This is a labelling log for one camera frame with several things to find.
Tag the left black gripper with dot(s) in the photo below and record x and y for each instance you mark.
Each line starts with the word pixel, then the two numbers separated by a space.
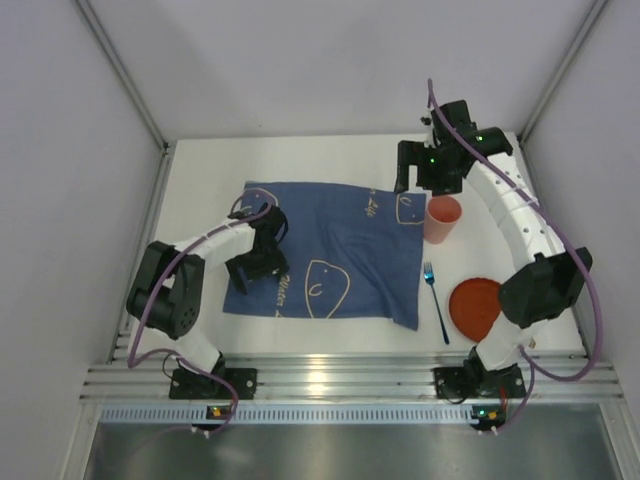
pixel 255 270

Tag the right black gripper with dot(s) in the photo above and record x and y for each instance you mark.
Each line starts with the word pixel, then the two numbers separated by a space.
pixel 409 155

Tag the pink plastic cup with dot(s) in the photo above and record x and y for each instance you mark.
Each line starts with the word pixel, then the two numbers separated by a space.
pixel 441 215

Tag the blue cloth placemat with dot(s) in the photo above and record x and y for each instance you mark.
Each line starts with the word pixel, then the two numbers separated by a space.
pixel 353 252

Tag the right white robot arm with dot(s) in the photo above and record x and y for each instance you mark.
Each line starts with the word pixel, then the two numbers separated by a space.
pixel 549 272

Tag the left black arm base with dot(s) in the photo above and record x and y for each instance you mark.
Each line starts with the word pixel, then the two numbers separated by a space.
pixel 188 385

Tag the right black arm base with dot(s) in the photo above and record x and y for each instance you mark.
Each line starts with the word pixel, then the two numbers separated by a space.
pixel 457 384

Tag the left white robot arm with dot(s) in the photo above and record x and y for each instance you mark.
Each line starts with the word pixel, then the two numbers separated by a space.
pixel 166 294

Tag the orange plastic plate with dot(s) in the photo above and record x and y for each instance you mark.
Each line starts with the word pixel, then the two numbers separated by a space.
pixel 474 307

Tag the aluminium frame rail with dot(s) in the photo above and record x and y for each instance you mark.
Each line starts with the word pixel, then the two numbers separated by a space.
pixel 333 378

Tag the perforated grey cable duct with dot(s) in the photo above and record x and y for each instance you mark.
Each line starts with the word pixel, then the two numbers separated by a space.
pixel 302 414

